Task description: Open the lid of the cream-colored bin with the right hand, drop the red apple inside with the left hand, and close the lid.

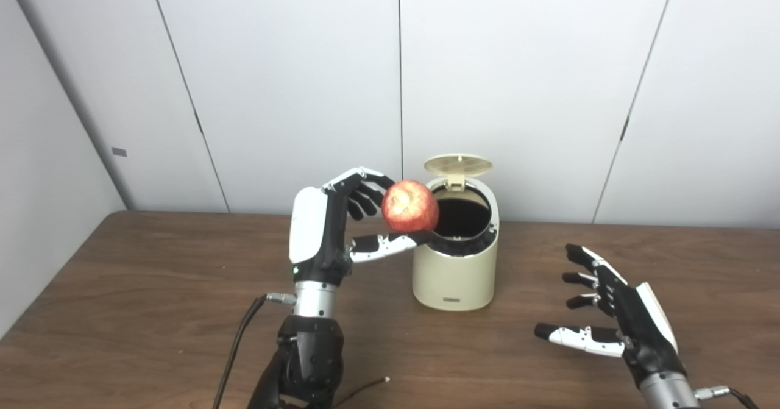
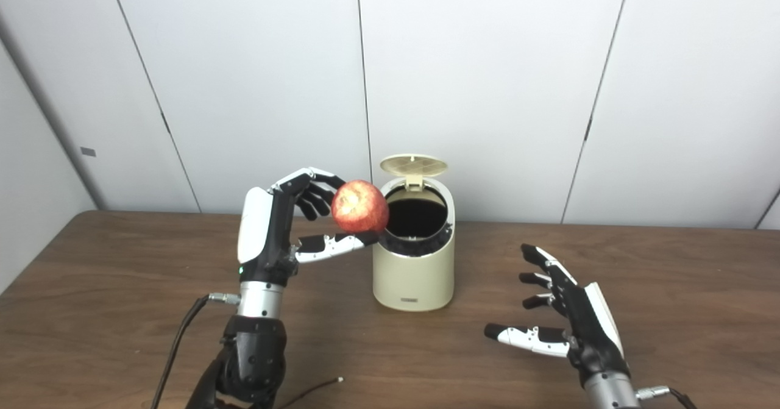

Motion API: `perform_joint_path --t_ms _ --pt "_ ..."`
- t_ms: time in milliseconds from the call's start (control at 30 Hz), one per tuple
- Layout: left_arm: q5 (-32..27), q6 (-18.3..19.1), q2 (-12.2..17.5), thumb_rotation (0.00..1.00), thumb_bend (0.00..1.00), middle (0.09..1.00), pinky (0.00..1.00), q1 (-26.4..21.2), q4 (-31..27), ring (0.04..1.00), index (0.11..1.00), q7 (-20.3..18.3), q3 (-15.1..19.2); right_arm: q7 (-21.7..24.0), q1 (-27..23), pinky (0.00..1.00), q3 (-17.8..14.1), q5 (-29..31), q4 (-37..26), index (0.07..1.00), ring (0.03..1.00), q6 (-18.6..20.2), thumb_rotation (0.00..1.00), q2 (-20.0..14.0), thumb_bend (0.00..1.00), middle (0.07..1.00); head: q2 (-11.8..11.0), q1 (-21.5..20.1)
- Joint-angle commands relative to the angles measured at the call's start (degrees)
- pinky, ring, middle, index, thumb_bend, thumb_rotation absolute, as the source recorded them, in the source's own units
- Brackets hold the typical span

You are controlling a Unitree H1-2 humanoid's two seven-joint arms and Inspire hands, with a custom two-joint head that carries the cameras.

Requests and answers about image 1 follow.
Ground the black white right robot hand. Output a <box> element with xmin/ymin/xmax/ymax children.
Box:
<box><xmin>534</xmin><ymin>243</ymin><xmax>686</xmax><ymax>388</ymax></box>

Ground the red apple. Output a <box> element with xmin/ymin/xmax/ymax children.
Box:
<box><xmin>381</xmin><ymin>180</ymin><xmax>439</xmax><ymax>233</ymax></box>

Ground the cream round bin lid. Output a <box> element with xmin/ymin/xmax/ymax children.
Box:
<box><xmin>424</xmin><ymin>154</ymin><xmax>493</xmax><ymax>191</ymax></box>

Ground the cream-colored bin body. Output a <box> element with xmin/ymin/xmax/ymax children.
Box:
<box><xmin>412</xmin><ymin>176</ymin><xmax>500</xmax><ymax>312</ymax></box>

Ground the thin black loose wire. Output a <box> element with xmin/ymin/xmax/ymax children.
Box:
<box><xmin>332</xmin><ymin>377</ymin><xmax>391</xmax><ymax>409</ymax></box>

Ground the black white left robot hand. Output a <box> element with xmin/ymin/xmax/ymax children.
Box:
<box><xmin>288</xmin><ymin>166</ymin><xmax>434</xmax><ymax>286</ymax></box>

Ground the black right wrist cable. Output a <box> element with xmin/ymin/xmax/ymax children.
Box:
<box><xmin>695</xmin><ymin>385</ymin><xmax>761</xmax><ymax>409</ymax></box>

